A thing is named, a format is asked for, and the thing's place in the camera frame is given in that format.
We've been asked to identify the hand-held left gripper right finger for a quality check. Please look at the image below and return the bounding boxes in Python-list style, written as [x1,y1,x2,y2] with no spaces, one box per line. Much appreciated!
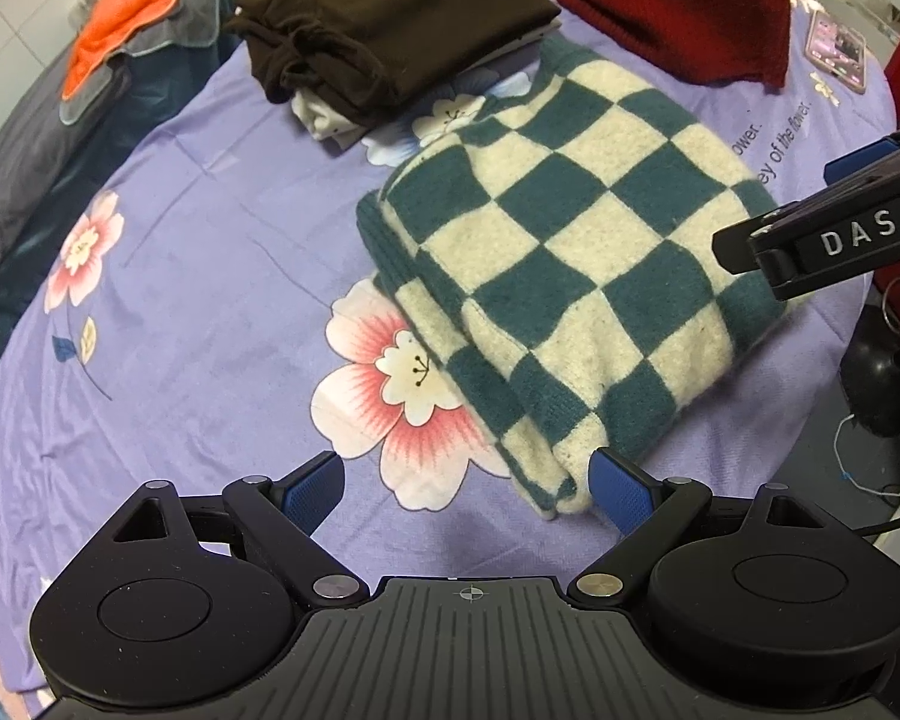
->
[566,448,830,607]

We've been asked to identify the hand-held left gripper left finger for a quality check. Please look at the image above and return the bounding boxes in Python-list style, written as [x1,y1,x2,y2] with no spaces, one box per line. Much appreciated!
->
[97,452,370,607]

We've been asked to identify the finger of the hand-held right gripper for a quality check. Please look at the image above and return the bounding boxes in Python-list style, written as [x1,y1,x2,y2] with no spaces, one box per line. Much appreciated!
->
[711,157,900,276]
[823,126,900,185]

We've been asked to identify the green and cream checkered sweater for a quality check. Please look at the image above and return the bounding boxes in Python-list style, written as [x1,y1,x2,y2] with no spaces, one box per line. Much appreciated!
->
[355,37,815,520]

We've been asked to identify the brown folded clothes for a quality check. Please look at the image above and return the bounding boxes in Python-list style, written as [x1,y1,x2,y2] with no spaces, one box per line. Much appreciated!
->
[225,0,563,128]

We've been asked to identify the phone in pink case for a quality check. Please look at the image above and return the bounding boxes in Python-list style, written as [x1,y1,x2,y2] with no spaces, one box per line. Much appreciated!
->
[804,9,869,95]

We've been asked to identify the black round object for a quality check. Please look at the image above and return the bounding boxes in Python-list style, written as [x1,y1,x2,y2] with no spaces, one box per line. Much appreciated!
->
[841,326,900,437]

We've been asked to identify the dark red garment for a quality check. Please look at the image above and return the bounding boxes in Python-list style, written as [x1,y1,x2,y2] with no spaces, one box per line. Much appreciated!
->
[521,0,792,89]

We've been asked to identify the purple floral bedsheet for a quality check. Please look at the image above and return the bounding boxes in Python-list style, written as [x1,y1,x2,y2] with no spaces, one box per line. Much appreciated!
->
[0,0,897,713]

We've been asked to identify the white spotted cloth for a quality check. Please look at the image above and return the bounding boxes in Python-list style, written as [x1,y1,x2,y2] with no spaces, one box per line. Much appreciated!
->
[291,86,376,155]

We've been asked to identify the dark grey cloth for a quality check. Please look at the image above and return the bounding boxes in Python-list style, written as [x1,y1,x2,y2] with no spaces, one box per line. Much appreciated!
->
[0,52,132,278]

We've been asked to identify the orange and grey cloth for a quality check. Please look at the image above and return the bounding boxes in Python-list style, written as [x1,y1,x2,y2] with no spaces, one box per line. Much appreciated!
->
[58,0,233,127]

